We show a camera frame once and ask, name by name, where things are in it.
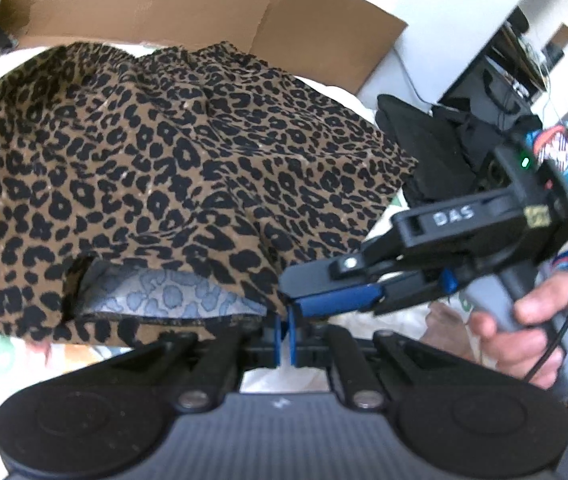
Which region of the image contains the dark furniture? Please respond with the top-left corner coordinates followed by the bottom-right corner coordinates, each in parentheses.
top-left (436, 5), bottom-right (567, 126)

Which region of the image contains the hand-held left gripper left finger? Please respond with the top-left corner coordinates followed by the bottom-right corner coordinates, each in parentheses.
top-left (131, 310), bottom-right (285, 411)

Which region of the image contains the black jacket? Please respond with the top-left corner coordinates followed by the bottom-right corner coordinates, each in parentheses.
top-left (431, 102), bottom-right (545, 196)

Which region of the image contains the leopard print garment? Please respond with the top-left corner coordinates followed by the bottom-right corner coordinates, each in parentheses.
top-left (0, 40), bottom-right (419, 356)

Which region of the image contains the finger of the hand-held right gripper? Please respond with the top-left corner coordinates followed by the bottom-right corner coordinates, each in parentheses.
top-left (371, 267), bottom-right (460, 317)
top-left (278, 252), bottom-right (397, 320)

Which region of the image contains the person's right hand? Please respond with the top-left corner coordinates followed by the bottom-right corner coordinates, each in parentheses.
top-left (469, 267), bottom-right (568, 391)

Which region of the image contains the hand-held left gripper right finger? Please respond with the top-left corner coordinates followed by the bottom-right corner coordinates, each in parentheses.
top-left (288, 305), bottom-right (432, 411)

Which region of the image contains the long brown cardboard sheet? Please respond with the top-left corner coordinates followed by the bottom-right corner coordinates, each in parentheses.
top-left (0, 0), bottom-right (409, 97)

